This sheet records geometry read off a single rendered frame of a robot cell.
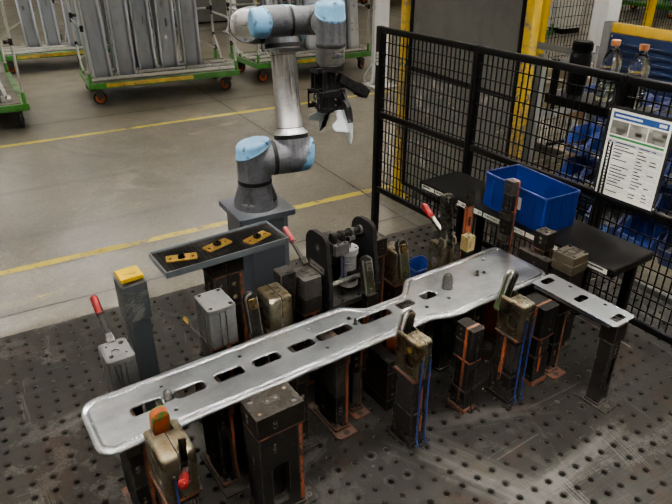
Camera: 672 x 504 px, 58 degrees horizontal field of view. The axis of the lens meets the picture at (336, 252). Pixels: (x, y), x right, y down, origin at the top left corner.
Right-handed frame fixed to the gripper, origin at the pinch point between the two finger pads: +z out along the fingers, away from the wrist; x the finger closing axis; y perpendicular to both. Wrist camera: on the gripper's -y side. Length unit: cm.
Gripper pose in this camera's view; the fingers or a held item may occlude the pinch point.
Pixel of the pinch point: (337, 137)
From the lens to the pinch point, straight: 172.6
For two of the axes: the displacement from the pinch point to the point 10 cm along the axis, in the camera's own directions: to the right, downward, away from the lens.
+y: -8.3, 2.6, -4.9
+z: 0.0, 8.8, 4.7
